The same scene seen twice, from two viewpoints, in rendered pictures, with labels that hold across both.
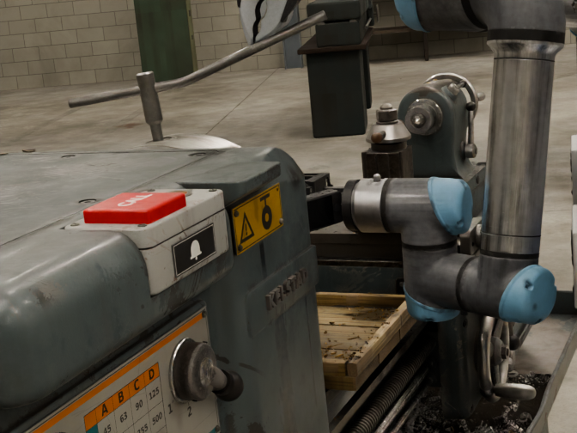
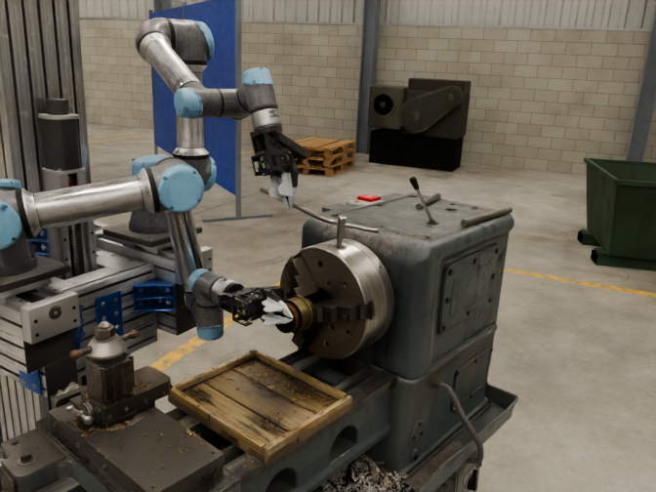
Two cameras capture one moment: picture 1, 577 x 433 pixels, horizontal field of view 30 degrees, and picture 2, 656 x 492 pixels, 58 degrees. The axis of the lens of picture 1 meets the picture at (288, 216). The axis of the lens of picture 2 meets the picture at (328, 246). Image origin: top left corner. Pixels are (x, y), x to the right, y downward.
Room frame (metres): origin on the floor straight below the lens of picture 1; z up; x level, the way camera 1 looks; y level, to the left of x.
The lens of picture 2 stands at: (2.79, 0.53, 1.71)
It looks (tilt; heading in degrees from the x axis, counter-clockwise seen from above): 17 degrees down; 196
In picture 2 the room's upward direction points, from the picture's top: 3 degrees clockwise
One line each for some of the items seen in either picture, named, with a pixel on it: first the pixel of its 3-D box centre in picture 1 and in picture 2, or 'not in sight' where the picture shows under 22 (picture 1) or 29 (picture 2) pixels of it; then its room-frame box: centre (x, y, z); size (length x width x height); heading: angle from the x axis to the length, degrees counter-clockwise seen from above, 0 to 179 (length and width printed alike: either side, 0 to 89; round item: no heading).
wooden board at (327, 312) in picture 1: (279, 332); (260, 398); (1.58, 0.03, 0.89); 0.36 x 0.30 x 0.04; 66
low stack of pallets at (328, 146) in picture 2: not in sight; (319, 155); (-6.52, -2.30, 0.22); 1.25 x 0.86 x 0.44; 176
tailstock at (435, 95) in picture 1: (434, 143); not in sight; (2.43, -0.35, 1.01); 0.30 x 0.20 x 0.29; 156
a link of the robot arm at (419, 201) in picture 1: (428, 208); (209, 286); (1.42, -0.19, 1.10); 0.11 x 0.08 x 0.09; 65
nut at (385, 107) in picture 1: (386, 112); (104, 329); (1.87, -0.19, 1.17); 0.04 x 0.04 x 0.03
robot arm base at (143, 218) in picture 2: not in sight; (152, 213); (1.17, -0.52, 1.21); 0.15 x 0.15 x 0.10
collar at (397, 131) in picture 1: (387, 131); (105, 344); (1.87, -0.19, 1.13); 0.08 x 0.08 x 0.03
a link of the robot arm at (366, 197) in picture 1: (373, 203); (226, 292); (1.45, -0.12, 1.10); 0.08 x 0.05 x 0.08; 155
